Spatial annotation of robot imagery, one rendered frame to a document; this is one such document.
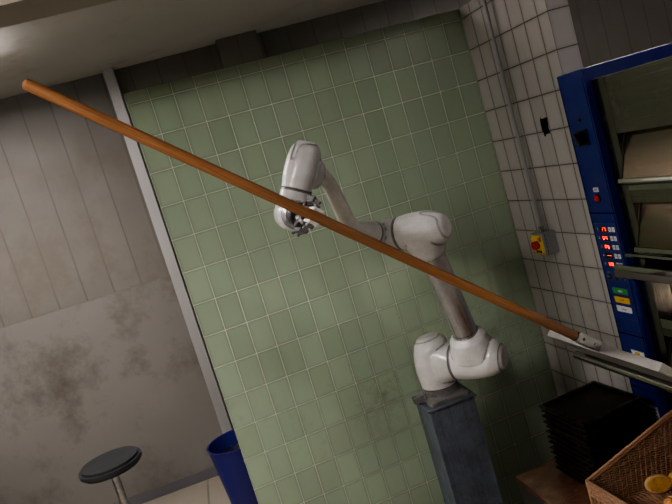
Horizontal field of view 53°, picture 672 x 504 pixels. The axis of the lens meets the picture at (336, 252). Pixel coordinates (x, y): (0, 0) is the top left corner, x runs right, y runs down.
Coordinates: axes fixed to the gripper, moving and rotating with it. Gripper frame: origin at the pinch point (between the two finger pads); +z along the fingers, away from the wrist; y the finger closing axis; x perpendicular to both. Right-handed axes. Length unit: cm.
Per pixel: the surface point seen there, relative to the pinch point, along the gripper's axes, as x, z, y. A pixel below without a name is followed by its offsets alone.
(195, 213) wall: 23, -120, 11
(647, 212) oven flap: -118, -26, -54
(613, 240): -121, -41, -43
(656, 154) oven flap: -103, -13, -68
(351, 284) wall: -56, -119, 13
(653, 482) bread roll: -160, -20, 35
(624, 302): -138, -43, -23
